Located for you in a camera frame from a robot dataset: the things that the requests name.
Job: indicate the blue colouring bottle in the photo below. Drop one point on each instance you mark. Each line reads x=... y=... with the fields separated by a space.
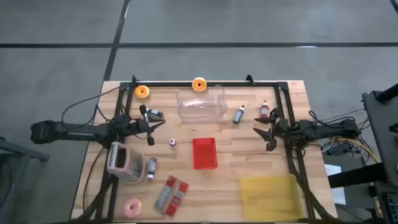
x=238 y=116

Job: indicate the yellow plastic tray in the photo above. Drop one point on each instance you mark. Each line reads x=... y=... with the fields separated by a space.
x=270 y=199

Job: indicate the bright red colouring bottle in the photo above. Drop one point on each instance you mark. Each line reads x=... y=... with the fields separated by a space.
x=264 y=110

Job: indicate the purple colouring bottle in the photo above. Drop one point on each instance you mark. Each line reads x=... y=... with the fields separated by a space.
x=151 y=168

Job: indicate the grey metal stand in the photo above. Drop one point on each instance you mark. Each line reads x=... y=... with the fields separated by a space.
x=18 y=152

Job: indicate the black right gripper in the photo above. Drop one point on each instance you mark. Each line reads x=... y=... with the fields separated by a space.
x=280 y=130

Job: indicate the clear plastic bin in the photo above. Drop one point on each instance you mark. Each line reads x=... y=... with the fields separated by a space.
x=202 y=109

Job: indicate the pink toy donut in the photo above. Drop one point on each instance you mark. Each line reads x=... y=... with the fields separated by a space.
x=127 y=208

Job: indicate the yellow-orange toy donut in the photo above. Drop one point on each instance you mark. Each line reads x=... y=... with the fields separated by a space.
x=194 y=85
x=137 y=93

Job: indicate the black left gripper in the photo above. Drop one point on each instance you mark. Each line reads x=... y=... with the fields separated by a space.
x=144 y=126

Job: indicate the white paper sheet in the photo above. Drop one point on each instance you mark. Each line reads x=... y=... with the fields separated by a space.
x=339 y=196

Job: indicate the red snack package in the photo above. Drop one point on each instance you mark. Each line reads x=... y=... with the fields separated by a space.
x=172 y=196

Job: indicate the red plastic basket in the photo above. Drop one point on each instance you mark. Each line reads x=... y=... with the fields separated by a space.
x=204 y=155

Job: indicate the grey cart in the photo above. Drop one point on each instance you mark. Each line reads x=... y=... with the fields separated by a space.
x=379 y=130

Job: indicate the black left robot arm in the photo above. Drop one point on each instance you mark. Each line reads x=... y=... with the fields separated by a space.
x=62 y=132

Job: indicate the pink box grater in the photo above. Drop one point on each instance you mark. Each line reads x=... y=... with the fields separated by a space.
x=130 y=165

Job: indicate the dark red colouring bottle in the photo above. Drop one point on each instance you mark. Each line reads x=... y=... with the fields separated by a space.
x=172 y=142

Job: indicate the black metal beam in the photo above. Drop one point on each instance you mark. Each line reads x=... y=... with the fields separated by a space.
x=357 y=175

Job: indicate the black aluminium table frame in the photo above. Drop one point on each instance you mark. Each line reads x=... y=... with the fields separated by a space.
x=264 y=84

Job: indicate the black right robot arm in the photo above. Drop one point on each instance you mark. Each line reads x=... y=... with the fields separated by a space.
x=326 y=129

